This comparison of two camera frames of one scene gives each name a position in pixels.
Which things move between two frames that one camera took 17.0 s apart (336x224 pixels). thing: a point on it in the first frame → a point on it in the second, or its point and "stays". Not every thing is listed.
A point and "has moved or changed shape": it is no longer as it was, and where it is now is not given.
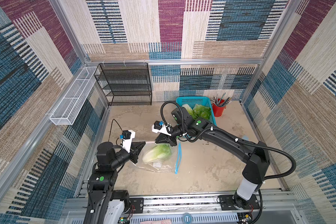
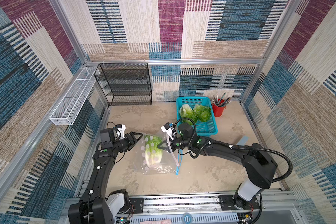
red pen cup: (219, 110) stays
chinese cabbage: (202, 112) stays
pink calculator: (159, 221) stays
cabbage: (160, 152) has moved or changed shape
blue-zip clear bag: (160, 157) has moved or changed shape
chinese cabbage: (190, 110) stays
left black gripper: (133, 154) → (134, 140)
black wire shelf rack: (126, 83) stays
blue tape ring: (190, 216) stays
